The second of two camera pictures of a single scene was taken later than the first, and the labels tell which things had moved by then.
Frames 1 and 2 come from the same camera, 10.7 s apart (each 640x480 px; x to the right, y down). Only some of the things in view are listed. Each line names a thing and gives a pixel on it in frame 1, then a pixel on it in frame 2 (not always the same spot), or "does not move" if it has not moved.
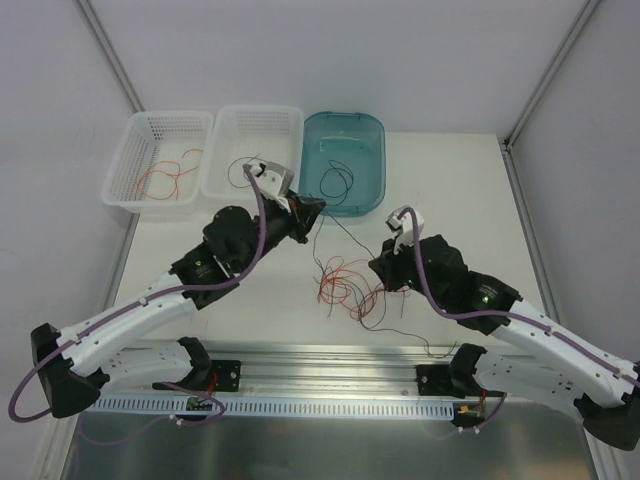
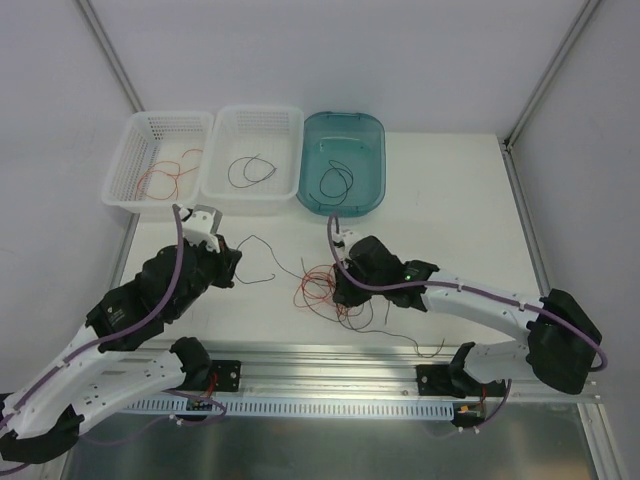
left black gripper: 301,220 to 226,267
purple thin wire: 350,233 to 274,258
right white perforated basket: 252,135 does not move
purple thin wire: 233,163 does not move
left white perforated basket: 161,165 does not move
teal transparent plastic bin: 343,161 does not move
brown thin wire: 413,334 to 392,334
